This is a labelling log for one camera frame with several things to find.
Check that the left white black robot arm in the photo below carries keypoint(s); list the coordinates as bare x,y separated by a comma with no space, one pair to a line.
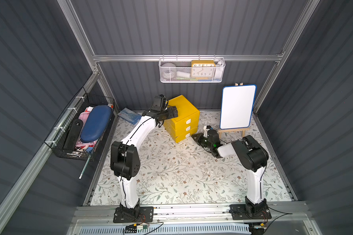
124,156

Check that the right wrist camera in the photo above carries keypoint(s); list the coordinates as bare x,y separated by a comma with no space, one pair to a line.
206,128

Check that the yellow alarm clock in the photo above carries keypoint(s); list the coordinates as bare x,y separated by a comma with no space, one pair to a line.
202,69

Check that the yellow three-drawer cabinet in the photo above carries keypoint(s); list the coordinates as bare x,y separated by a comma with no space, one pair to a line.
186,124

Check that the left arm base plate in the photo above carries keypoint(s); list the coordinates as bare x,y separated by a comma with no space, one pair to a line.
136,215

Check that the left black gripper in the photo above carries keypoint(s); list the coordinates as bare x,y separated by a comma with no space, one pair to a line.
167,112

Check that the pink items in basket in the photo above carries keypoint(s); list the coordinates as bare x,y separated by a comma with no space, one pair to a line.
80,146

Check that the white board blue frame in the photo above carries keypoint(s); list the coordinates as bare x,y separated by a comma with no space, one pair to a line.
238,105

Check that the blue oval case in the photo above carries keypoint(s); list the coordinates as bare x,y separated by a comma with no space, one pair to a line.
96,123

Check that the black object in basket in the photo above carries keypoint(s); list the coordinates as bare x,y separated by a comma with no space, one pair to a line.
72,136

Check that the black wire side basket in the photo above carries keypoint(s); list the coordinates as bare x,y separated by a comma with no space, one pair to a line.
57,139

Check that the white wire wall basket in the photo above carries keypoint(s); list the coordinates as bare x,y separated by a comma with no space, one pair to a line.
184,68

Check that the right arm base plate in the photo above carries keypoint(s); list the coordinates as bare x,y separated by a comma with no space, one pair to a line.
250,212

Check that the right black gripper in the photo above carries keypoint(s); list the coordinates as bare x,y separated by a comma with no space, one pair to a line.
202,140

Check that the aluminium front rail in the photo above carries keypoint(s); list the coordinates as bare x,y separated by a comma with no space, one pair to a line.
187,213

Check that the white tape roll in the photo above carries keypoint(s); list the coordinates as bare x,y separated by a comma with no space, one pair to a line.
168,71

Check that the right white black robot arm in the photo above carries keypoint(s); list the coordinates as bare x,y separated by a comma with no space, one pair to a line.
252,156

